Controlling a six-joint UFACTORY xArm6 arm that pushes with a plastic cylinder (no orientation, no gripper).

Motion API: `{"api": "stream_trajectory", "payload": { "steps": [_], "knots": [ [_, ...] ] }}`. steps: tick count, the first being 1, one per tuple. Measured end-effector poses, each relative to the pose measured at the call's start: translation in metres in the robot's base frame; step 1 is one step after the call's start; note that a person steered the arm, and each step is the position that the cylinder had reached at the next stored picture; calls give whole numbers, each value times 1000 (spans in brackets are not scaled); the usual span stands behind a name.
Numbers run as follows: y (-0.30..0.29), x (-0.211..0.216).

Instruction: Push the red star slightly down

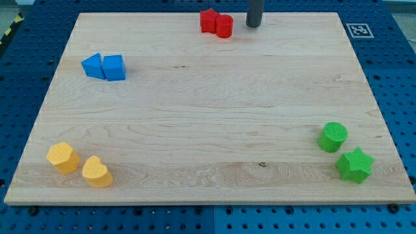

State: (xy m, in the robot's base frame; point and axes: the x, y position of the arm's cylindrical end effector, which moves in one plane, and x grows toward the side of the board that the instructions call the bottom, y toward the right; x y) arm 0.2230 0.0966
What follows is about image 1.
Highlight red star block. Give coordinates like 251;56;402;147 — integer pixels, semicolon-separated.
200;8;220;34

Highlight green star block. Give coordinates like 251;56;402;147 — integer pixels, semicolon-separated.
335;147;375;184

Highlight wooden board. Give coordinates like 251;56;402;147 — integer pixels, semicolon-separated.
5;12;415;205

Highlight red cylinder block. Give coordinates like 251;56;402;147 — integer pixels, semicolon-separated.
216;14;233;38

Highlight blue cube block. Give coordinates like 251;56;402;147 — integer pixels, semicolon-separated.
103;55;126;81

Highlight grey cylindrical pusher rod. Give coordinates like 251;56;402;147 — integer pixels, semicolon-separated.
246;0;265;28

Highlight blue triangle block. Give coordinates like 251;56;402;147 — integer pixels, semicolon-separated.
81;53;106;80

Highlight yellow heart block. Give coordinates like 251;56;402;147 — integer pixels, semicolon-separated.
82;155;114;188

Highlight green cylinder block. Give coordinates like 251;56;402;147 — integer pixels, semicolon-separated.
317;122;348;153

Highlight yellow hexagon block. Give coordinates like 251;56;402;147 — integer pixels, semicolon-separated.
46;142;81;175

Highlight white fiducial marker tag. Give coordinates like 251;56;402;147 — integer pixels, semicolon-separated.
346;23;374;38

